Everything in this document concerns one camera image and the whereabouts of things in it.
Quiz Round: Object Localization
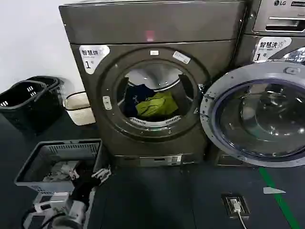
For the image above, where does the grey plastic laundry basket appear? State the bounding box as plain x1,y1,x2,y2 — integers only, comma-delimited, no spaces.
14,139,104,194

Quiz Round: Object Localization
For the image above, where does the round glass dryer door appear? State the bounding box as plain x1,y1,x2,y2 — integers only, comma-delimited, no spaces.
199,65,305,168

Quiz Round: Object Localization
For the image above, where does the green garment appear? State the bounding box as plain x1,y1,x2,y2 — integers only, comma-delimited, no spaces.
135,92,180,118

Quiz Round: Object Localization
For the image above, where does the grey front-load dryer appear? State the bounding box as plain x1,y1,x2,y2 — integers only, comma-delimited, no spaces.
59,0,248,168

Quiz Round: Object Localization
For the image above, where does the green floor tape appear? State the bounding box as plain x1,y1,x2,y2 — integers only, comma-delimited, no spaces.
259,167,302,229

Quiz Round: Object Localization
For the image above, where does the white plastic bin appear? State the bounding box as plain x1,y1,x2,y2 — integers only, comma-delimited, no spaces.
64,91,96,126

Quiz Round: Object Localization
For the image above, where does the white triangular floor sticker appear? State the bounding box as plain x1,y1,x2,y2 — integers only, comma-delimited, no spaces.
263,187,287,195

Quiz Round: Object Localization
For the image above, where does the dark blue garment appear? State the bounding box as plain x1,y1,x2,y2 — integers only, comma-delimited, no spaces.
123,83,156,115

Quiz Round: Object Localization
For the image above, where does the floor power socket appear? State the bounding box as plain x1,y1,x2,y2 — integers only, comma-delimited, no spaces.
221,192,251,218

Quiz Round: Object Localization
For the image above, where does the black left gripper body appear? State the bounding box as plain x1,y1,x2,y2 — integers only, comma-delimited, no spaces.
70,172,102,204

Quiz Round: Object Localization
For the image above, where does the pale patterned cloth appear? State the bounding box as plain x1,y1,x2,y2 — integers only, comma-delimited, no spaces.
42,160,81,184

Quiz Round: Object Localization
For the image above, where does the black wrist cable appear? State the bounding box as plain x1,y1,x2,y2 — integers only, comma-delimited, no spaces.
21,207,57,229

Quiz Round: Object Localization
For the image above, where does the grey stacked machine with drawer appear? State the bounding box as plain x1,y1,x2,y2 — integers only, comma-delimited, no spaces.
251,0,305,37

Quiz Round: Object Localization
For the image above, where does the white power cable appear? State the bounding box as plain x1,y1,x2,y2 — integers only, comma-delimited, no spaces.
229,198,247,229

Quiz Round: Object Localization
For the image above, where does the grey washer with sticker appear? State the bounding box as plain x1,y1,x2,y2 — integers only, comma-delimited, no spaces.
234,33,305,167

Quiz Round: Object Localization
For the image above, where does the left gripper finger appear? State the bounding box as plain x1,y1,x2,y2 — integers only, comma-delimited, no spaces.
67,166,81,181
91,167,112,186

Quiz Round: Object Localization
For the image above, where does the large black plastic laundry basket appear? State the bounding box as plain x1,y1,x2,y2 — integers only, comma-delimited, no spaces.
0,80,63,135

